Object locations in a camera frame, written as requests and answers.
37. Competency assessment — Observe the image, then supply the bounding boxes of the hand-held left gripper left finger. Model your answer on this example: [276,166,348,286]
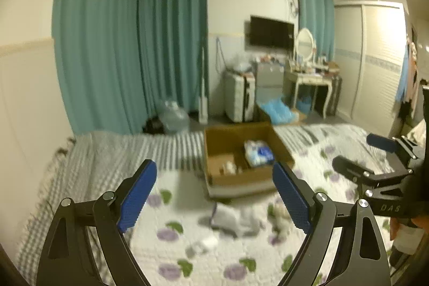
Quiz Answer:
[36,159,158,286]

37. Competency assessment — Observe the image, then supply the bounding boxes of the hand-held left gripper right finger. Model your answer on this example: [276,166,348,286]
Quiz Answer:
[271,161,392,286]

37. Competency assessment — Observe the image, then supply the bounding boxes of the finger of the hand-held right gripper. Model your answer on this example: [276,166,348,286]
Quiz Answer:
[366,133,420,160]
[332,155,412,188]

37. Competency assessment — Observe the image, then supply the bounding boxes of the grey cloth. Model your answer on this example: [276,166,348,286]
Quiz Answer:
[235,207,267,238]

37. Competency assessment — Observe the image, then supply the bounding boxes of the brown cardboard box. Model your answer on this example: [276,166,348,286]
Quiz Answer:
[203,121,296,200]

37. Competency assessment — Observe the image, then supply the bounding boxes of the white grey sock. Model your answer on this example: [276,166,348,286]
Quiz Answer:
[185,235,220,256]

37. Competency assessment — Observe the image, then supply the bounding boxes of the person's right hand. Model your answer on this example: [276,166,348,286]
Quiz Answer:
[389,216,429,241]

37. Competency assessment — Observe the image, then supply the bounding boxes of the grey striped blanket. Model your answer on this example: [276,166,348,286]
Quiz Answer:
[16,129,210,275]

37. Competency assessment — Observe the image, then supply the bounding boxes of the blue white tissue pack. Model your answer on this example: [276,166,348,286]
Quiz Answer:
[244,139,276,168]

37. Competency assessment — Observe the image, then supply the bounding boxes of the hanging clothes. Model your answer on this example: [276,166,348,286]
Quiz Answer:
[395,40,429,114]

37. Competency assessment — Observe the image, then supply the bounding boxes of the dark floor object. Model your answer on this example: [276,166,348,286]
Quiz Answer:
[142,118,165,134]

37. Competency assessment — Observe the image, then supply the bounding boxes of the small white items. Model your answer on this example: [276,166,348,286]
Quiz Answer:
[219,161,239,174]

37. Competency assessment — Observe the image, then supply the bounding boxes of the white wardrobe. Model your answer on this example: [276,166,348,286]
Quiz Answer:
[333,1,409,136]

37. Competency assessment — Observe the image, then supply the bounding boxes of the floral white quilt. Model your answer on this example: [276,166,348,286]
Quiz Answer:
[127,123,404,286]

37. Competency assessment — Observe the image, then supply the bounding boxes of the clear water jug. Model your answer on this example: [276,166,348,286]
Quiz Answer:
[157,100,191,135]

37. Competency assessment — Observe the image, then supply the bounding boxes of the white dressing table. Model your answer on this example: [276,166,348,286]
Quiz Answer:
[282,65,337,120]

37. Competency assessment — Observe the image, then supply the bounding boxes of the white suitcase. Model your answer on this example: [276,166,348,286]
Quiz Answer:
[223,70,257,123]

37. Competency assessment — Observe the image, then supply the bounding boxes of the silver mini fridge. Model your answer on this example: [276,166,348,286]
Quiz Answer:
[255,61,286,103]

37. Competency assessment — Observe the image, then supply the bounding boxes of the oval white vanity mirror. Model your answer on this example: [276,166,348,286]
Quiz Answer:
[293,27,317,61]

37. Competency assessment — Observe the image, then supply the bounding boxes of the narrow teal curtain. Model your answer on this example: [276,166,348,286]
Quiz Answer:
[295,0,336,61]

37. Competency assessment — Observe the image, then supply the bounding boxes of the clear plastic bag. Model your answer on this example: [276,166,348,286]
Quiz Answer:
[227,54,254,74]

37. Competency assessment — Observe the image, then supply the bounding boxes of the wide teal curtain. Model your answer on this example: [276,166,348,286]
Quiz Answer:
[51,0,150,136]

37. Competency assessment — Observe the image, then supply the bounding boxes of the teal corner curtain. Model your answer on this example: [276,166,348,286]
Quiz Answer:
[135,0,210,117]

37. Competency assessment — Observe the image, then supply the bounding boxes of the black wall television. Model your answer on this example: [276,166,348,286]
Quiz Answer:
[249,15,296,51]

